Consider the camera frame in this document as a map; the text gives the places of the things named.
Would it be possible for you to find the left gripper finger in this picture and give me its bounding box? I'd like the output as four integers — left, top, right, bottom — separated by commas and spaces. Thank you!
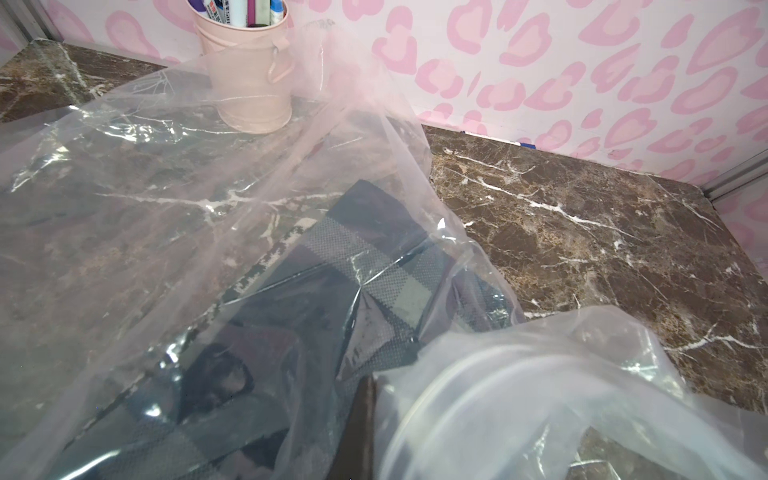
326, 376, 377, 480

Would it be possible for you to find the clear plastic vacuum bag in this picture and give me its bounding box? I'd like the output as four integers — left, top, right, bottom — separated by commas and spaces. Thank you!
1, 22, 767, 479

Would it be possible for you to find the navy plaid blanket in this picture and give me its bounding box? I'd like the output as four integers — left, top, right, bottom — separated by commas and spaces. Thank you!
49, 180, 523, 479

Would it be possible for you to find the pink pen cup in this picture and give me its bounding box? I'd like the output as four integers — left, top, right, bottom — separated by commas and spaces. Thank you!
190, 1, 294, 134

